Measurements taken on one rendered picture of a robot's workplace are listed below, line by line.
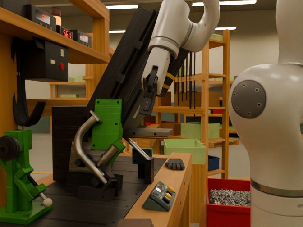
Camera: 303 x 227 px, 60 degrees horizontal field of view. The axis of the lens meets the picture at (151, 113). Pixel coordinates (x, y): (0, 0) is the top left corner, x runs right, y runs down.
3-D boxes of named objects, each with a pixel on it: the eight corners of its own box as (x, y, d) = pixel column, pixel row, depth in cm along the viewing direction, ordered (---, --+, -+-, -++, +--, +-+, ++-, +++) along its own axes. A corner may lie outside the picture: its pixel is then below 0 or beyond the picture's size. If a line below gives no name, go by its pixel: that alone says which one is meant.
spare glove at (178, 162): (164, 161, 157) (164, 157, 157) (182, 161, 157) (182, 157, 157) (164, 170, 138) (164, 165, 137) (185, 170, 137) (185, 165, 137)
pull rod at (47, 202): (54, 205, 83) (54, 187, 83) (49, 209, 80) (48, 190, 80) (39, 204, 84) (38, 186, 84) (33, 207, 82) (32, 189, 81)
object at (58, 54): (69, 81, 118) (69, 47, 117) (46, 78, 101) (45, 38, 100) (44, 82, 120) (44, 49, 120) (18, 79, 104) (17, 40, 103)
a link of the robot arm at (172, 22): (174, 57, 78) (146, 45, 75) (185, 20, 81) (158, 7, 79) (187, 46, 70) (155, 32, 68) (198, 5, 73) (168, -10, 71)
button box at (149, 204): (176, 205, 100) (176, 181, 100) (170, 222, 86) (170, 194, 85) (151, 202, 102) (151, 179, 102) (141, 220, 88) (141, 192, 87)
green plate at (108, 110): (124, 152, 110) (127, 103, 114) (117, 150, 102) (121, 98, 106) (98, 150, 113) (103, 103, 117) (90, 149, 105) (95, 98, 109)
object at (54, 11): (62, 18, 135) (62, 9, 135) (57, 15, 131) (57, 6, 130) (54, 19, 136) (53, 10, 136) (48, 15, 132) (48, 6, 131)
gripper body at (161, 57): (150, 57, 77) (140, 92, 75) (148, 39, 68) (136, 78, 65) (175, 63, 77) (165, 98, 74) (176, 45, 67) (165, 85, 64)
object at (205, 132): (202, 195, 354) (203, 15, 344) (120, 162, 543) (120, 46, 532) (228, 188, 385) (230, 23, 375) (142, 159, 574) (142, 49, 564)
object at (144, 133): (172, 134, 127) (172, 128, 127) (167, 139, 112) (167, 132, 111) (97, 133, 136) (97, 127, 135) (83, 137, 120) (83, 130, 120)
